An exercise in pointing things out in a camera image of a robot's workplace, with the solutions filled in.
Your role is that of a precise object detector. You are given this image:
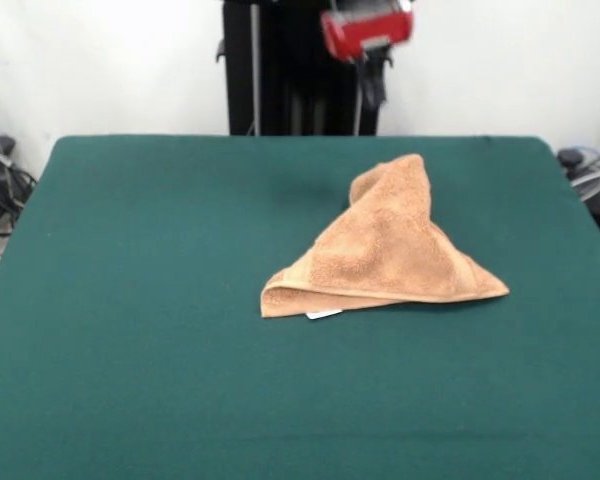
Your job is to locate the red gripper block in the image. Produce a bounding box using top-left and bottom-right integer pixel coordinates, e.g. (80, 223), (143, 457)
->
(320, 10), (415, 109)

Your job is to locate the tan terry towel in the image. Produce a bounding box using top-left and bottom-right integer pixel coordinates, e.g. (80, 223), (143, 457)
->
(259, 153), (510, 321)

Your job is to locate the dark green table cloth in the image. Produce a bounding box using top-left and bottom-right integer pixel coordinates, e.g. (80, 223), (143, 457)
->
(0, 134), (600, 480)

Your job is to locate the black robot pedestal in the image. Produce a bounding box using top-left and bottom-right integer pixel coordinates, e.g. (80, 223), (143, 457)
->
(215, 0), (395, 137)

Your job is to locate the black cable tangle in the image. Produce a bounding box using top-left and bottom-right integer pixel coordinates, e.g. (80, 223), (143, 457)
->
(0, 147), (39, 281)

